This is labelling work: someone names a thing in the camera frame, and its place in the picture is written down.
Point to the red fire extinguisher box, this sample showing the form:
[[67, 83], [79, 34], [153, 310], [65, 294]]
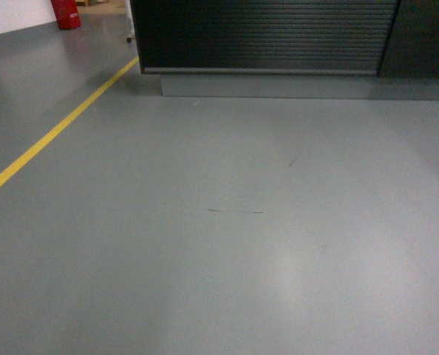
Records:
[[66, 13]]

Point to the black checkout counter cabinet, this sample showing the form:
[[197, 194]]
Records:
[[384, 50]]

